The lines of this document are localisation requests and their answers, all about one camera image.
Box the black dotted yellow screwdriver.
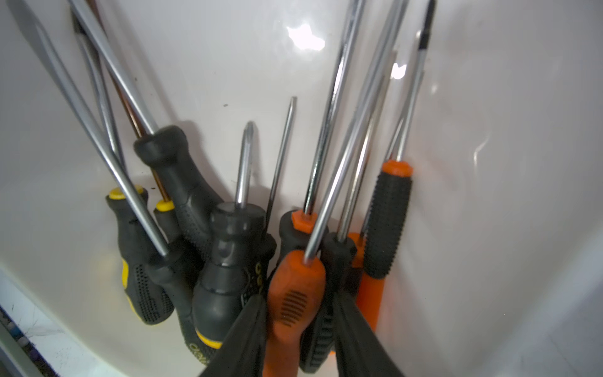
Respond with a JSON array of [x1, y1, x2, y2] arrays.
[[70, 1, 222, 262]]

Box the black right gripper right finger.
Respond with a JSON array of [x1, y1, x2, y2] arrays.
[[333, 291, 405, 377]]

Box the white storage box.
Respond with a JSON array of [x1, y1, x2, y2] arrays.
[[1, 1, 602, 376]]

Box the black yellow stubby screwdriver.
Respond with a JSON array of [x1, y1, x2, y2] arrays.
[[192, 121, 276, 359]]

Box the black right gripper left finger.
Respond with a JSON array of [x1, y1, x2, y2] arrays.
[[200, 295, 268, 377]]

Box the slim orange black screwdriver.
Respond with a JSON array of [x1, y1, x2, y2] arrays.
[[356, 0, 437, 331]]

